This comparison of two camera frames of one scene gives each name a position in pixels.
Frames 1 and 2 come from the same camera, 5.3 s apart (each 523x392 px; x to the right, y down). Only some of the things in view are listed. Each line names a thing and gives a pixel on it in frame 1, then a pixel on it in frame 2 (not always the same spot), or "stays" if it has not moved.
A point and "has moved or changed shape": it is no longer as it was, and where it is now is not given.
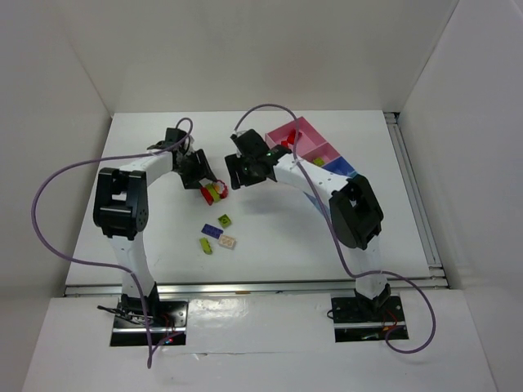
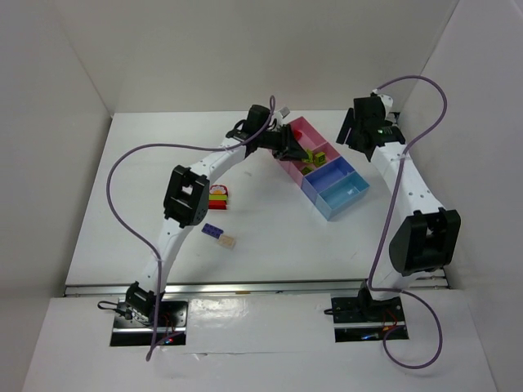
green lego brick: x=215 y=195 has moved or changed shape
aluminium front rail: x=257 y=287 stays
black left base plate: x=167 y=319 stays
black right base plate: x=351 y=323 stays
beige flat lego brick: x=227 y=242 stays
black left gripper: x=196 y=171 to x=283 y=142
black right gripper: x=239 y=171 to x=347 y=126
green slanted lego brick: x=206 y=246 to x=310 y=157
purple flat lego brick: x=212 y=231 stays
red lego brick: x=207 y=195 has moved or changed shape
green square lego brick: x=224 y=220 to x=319 y=158
